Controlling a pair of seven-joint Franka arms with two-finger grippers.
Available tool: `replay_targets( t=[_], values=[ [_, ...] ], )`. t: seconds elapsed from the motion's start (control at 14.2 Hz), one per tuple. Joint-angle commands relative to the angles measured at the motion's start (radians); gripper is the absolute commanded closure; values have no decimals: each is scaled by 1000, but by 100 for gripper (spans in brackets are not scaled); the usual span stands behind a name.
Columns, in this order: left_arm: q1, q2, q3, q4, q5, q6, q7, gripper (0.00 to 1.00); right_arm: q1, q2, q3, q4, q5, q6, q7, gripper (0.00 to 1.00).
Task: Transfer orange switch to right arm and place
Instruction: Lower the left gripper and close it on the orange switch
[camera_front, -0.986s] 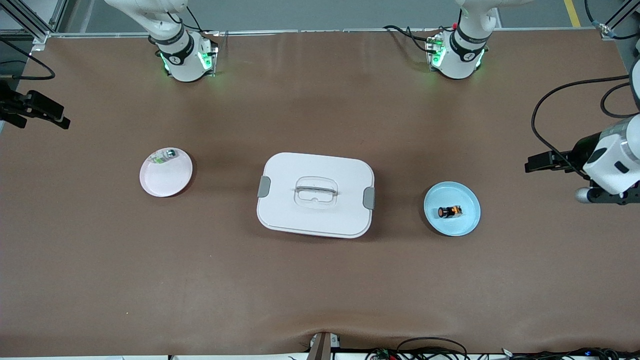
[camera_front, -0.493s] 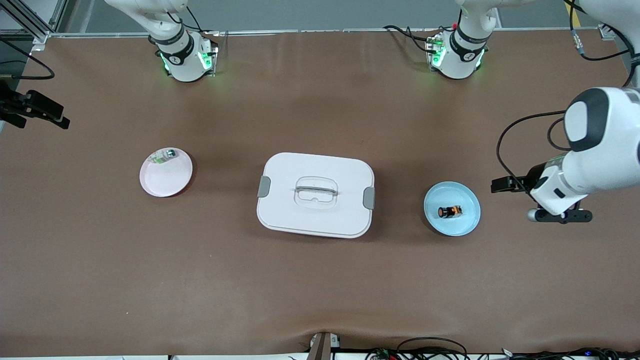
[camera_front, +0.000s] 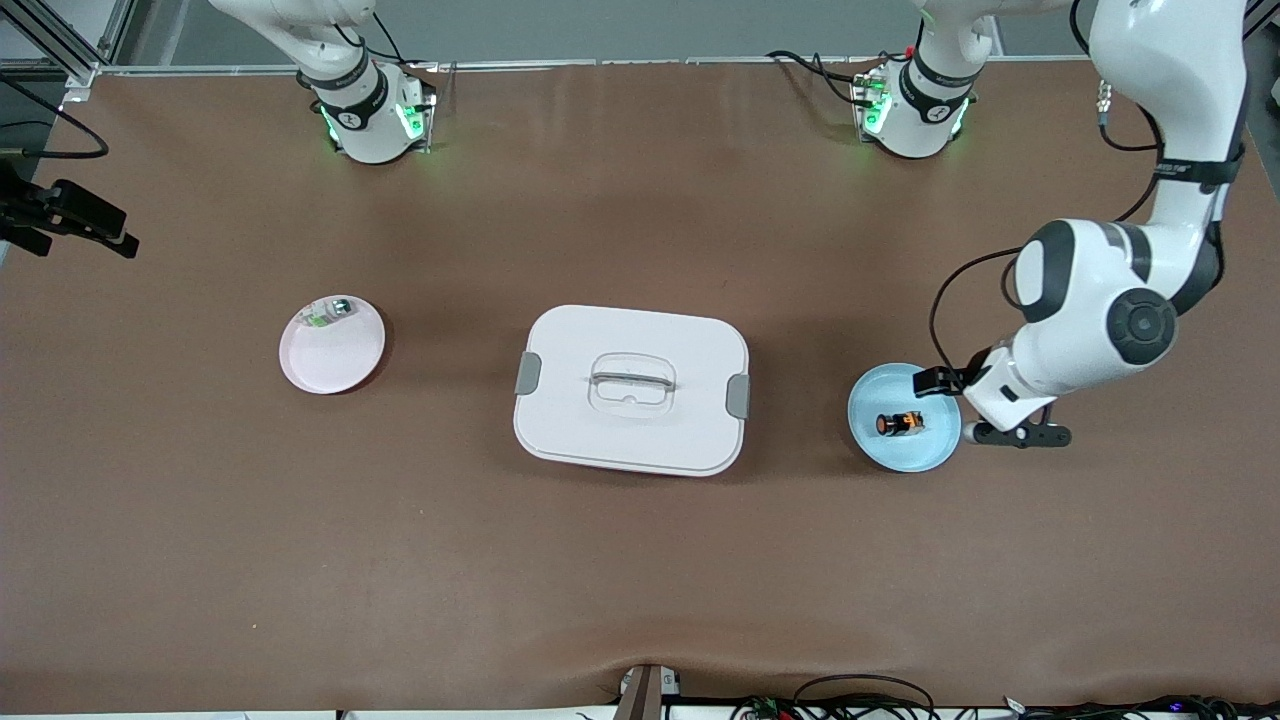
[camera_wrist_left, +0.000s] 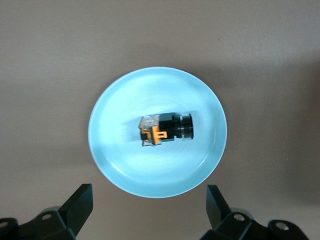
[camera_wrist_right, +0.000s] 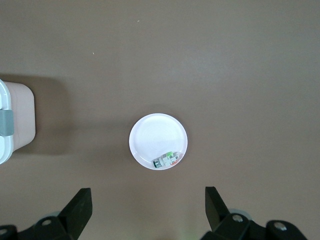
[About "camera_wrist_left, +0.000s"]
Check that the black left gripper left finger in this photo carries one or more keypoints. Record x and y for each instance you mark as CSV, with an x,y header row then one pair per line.
x,y
72,212

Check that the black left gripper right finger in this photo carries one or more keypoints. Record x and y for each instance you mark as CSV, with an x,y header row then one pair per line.
x,y
220,215

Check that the orange and black push-button switch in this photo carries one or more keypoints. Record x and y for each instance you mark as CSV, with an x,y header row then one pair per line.
x,y
167,127

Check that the light blue round plate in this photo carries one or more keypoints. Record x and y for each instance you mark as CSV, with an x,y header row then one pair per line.
x,y
157,172

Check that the brown table mat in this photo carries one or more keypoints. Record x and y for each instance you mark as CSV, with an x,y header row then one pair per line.
x,y
37,75

